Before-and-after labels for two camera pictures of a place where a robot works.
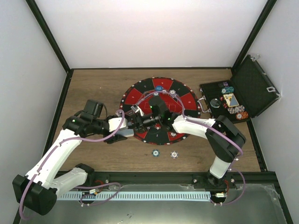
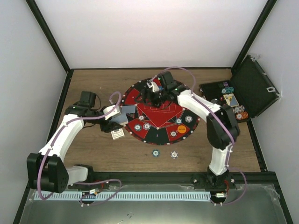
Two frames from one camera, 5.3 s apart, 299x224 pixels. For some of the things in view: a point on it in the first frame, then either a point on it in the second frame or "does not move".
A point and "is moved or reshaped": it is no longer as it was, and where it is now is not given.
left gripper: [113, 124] -> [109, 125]
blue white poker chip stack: [174, 154] does not move
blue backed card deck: [126, 132] is moved or reshaped
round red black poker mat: [181, 99] does not move
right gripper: [138, 123] -> [144, 93]
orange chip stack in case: [241, 115] does not move
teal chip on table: [155, 153] does not move
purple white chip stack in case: [233, 110] does not move
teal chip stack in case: [227, 89] does not move
